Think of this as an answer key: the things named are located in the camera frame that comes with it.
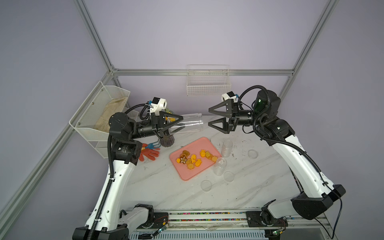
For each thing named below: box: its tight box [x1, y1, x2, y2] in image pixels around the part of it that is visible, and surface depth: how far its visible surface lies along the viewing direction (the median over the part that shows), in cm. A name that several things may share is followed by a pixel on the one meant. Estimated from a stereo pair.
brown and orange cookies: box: [176, 150, 192, 165], surface depth 95 cm
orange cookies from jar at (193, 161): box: [186, 154, 202, 170], surface depth 95 cm
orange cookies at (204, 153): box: [200, 149, 218, 163], surface depth 97 cm
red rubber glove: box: [139, 143, 161, 162], surface depth 100 cm
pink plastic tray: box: [170, 137, 222, 181], surface depth 100 cm
